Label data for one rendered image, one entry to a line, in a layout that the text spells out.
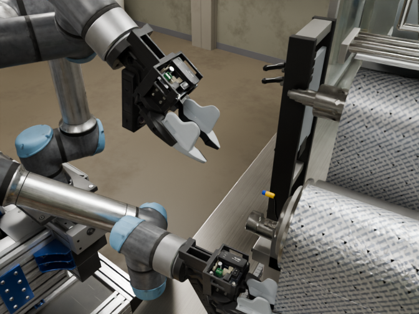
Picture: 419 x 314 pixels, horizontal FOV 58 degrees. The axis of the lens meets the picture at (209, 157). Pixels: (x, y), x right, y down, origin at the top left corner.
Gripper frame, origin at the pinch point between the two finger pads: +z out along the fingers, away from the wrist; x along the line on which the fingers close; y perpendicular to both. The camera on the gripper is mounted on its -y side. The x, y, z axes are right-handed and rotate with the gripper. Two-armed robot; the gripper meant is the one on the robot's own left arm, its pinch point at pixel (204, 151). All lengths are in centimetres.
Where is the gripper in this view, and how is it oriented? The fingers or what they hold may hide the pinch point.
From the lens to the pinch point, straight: 60.4
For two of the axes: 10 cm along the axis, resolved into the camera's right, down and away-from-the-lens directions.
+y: 5.6, -4.3, -7.1
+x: 5.0, -5.1, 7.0
